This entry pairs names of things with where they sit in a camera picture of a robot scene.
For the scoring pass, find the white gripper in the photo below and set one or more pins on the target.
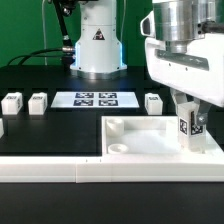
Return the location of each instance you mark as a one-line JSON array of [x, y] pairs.
[[199, 72]]

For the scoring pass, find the white square table top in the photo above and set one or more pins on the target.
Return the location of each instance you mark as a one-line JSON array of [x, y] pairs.
[[150, 135]]

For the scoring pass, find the white L-shaped obstacle fence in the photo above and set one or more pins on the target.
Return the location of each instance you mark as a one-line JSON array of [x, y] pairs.
[[113, 168]]

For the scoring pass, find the white marker plate with tags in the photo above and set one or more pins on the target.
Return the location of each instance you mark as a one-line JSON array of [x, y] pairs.
[[95, 100]]

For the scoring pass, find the white block at left edge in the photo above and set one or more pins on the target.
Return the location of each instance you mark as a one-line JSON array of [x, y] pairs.
[[1, 128]]

